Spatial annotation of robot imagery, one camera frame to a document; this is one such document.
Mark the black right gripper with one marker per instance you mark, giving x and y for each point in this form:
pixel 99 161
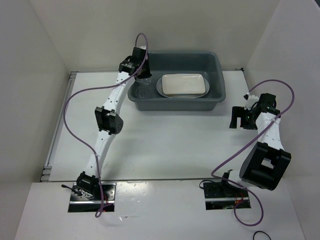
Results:
pixel 240 112

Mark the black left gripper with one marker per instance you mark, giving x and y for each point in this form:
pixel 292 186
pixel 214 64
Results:
pixel 146 74

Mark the clear glass cup front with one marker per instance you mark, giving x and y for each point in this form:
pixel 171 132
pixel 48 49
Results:
pixel 143 81

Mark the clear glass cup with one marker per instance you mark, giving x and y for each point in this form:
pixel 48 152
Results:
pixel 143 93
pixel 143 81

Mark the large oval white plate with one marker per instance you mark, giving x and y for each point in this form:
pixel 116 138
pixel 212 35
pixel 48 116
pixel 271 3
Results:
pixel 159 86

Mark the rectangular white plate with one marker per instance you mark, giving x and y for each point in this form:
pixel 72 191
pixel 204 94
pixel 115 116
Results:
pixel 183 84
pixel 183 95

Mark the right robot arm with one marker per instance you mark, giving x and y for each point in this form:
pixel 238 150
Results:
pixel 267 162

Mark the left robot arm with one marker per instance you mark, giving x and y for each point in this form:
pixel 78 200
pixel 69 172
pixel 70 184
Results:
pixel 109 122

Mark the grey plastic bin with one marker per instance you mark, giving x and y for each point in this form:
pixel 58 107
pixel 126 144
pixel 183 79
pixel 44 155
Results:
pixel 161 63

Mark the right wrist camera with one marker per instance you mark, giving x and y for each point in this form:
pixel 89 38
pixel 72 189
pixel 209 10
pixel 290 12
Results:
pixel 251 100

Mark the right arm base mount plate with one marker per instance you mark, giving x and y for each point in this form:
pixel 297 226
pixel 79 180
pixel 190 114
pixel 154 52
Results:
pixel 220 195

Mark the aluminium table edge rail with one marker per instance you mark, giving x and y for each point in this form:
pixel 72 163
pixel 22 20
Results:
pixel 46 171

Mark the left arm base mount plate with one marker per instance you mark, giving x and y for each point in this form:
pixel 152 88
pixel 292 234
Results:
pixel 81 202

